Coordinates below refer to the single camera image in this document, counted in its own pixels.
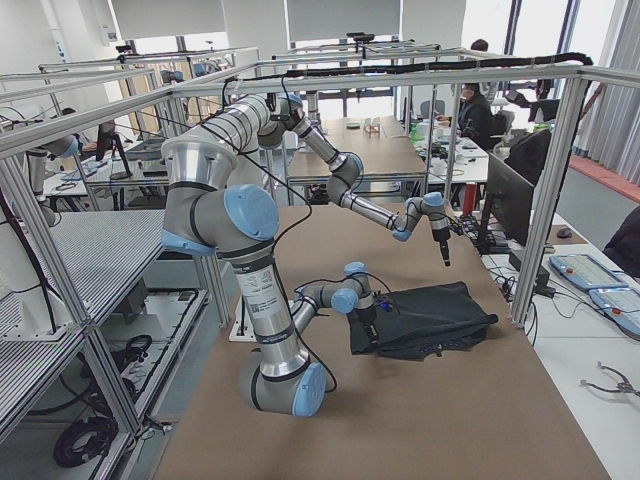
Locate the metal reacher grabber tool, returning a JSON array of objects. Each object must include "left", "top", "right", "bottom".
[{"left": 579, "top": 362, "right": 639, "bottom": 400}]

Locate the black monitor on desk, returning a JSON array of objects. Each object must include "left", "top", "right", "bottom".
[{"left": 476, "top": 154, "right": 534, "bottom": 254}]

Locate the seated person at desk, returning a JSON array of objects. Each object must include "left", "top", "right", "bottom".
[{"left": 457, "top": 83, "right": 495, "bottom": 150}]

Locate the blue grey teach pendant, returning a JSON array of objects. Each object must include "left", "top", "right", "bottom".
[{"left": 549, "top": 254, "right": 628, "bottom": 291}]

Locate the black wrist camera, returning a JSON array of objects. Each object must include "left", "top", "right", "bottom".
[{"left": 375, "top": 295, "right": 395, "bottom": 312}]

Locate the black printed t-shirt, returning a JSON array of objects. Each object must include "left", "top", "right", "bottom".
[{"left": 347, "top": 282, "right": 498, "bottom": 360}]

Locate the aluminium cage frame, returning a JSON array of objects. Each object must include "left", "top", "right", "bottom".
[{"left": 0, "top": 44, "right": 607, "bottom": 441}]

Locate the red bottle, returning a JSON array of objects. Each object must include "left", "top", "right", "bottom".
[{"left": 462, "top": 182, "right": 477, "bottom": 216}]

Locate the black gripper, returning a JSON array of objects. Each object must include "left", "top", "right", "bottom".
[
  {"left": 353, "top": 294, "right": 379, "bottom": 342},
  {"left": 431, "top": 225, "right": 451, "bottom": 267}
]

